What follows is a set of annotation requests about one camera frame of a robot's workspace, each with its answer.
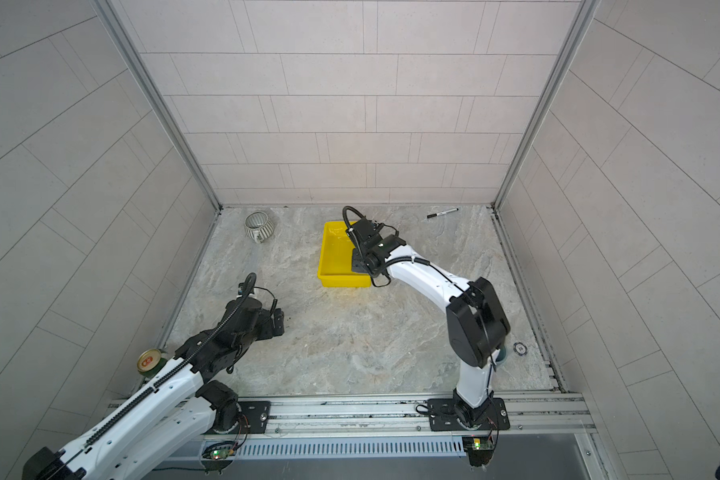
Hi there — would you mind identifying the left green circuit board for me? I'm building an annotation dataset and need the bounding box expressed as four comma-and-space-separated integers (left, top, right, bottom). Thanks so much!
202, 442, 238, 461

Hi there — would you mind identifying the black marker pen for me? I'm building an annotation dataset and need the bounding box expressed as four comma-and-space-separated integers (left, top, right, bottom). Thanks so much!
426, 207, 460, 219

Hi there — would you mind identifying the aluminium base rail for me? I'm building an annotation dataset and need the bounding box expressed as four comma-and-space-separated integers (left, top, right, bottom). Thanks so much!
92, 391, 598, 445

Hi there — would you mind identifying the green tin can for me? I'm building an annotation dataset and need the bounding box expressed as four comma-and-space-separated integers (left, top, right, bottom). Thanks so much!
136, 348, 168, 379

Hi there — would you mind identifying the green circuit board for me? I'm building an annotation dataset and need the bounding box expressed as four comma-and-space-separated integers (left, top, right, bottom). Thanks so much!
202, 442, 238, 461
462, 436, 496, 467

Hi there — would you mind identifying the yellow plastic bin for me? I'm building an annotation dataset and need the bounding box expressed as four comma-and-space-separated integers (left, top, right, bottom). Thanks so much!
317, 221, 371, 288

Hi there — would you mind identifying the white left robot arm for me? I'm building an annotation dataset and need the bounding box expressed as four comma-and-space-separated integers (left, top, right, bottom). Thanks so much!
21, 296, 285, 479

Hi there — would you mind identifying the striped ceramic mug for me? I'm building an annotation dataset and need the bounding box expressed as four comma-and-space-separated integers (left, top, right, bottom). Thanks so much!
244, 211, 275, 244

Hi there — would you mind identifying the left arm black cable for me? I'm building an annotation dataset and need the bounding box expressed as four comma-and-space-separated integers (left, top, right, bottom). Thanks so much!
47, 272, 277, 480

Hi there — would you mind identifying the right green circuit board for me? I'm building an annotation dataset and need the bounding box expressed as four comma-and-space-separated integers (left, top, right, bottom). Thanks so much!
462, 436, 496, 467

